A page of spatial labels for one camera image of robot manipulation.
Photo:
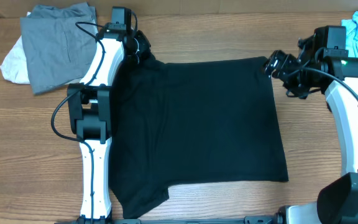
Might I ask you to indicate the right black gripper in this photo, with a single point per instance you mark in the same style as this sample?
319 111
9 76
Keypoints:
284 63

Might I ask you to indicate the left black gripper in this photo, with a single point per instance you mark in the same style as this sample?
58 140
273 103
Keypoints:
145 43

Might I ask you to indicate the black t-shirt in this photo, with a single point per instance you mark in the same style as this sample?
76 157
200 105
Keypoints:
190 123

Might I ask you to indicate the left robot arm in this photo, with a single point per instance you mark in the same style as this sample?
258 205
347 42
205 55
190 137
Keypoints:
89 103

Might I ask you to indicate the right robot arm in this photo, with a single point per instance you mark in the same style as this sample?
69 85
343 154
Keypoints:
324 65

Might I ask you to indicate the folded grey shorts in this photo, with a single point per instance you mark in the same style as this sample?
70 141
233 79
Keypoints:
56 51

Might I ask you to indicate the white cloth under shorts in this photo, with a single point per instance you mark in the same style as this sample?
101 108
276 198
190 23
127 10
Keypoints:
14 65

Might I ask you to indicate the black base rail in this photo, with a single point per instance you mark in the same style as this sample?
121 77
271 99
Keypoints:
263 219

